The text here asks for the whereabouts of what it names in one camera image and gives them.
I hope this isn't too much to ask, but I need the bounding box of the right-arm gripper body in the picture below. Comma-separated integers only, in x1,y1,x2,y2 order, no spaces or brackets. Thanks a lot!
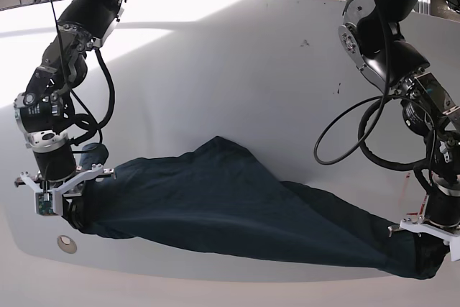
14,143,115,216

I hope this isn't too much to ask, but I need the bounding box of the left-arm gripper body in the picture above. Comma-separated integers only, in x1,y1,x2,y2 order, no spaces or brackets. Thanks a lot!
388,184,459,262

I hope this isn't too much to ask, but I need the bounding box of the dark blue T-shirt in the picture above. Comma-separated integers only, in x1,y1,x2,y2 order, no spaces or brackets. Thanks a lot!
80,137,449,280

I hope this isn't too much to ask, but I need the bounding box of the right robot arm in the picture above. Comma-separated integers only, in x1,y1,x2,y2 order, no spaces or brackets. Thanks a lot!
14,0,128,229

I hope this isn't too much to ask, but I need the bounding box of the red tape rectangle marking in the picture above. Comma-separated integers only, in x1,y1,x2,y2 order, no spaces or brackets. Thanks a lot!
398,172,426,214

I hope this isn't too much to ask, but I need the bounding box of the left round table grommet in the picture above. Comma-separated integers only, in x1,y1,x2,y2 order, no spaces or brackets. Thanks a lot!
57,235,78,255

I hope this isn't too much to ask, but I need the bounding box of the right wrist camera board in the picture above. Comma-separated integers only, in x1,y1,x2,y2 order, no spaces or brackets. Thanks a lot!
34,193,55,216

